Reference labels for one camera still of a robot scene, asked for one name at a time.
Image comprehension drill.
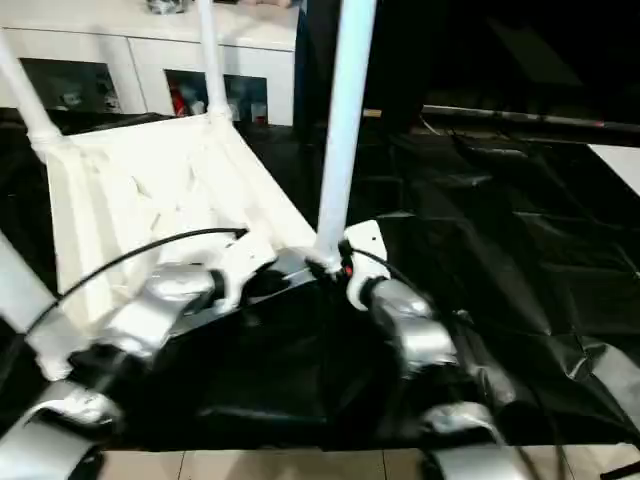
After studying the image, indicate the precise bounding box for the white plastic table top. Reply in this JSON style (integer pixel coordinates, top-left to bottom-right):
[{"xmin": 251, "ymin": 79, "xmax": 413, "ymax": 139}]
[{"xmin": 29, "ymin": 113, "xmax": 341, "ymax": 382}]

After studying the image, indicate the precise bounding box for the white plastic table leg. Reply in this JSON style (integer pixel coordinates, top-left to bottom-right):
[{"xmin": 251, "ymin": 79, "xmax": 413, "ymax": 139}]
[
  {"xmin": 312, "ymin": 0, "xmax": 379, "ymax": 274},
  {"xmin": 195, "ymin": 0, "xmax": 234, "ymax": 125},
  {"xmin": 0, "ymin": 229, "xmax": 76, "ymax": 382},
  {"xmin": 0, "ymin": 29, "xmax": 64, "ymax": 147}
]

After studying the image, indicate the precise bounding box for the black work mat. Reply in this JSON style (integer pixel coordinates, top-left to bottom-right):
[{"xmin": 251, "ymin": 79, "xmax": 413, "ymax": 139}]
[{"xmin": 0, "ymin": 104, "xmax": 640, "ymax": 454}]

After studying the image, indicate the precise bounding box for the grey metal rod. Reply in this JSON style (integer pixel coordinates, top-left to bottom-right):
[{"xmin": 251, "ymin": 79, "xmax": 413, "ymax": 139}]
[{"xmin": 422, "ymin": 104, "xmax": 640, "ymax": 133}]

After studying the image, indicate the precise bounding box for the black backdrop cloth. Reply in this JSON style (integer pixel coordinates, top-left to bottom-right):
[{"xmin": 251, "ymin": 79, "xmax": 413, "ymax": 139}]
[{"xmin": 292, "ymin": 0, "xmax": 640, "ymax": 132}]

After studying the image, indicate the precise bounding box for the white sideboard with glass doors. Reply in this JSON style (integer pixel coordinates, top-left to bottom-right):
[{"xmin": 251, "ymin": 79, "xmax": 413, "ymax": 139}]
[{"xmin": 0, "ymin": 0, "xmax": 296, "ymax": 126}]

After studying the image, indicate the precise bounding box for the white flat panel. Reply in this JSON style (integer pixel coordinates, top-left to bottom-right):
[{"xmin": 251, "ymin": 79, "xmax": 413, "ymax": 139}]
[{"xmin": 587, "ymin": 143, "xmax": 640, "ymax": 197}]

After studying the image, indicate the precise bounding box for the grey crumpled bundle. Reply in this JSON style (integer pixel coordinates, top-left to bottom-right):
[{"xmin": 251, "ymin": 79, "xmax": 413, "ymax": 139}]
[{"xmin": 144, "ymin": 0, "xmax": 194, "ymax": 15}]

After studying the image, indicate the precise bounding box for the black floor stand foot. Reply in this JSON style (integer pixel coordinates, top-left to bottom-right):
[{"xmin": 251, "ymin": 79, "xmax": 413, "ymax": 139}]
[{"xmin": 599, "ymin": 463, "xmax": 640, "ymax": 480}]

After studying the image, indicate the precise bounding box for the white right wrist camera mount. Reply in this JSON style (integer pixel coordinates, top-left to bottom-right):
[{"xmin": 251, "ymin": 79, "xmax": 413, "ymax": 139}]
[{"xmin": 343, "ymin": 219, "xmax": 392, "ymax": 309}]

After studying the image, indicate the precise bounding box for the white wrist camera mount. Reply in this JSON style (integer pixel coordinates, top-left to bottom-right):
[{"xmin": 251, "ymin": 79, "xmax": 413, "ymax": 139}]
[
  {"xmin": 199, "ymin": 232, "xmax": 279, "ymax": 311},
  {"xmin": 343, "ymin": 219, "xmax": 392, "ymax": 309}
]

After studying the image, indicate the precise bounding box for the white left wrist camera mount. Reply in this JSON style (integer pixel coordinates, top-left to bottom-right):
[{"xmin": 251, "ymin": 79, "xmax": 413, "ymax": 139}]
[{"xmin": 199, "ymin": 232, "xmax": 279, "ymax": 311}]

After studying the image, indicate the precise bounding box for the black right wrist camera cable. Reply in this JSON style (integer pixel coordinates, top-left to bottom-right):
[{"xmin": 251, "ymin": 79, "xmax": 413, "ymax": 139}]
[{"xmin": 352, "ymin": 249, "xmax": 569, "ymax": 480}]

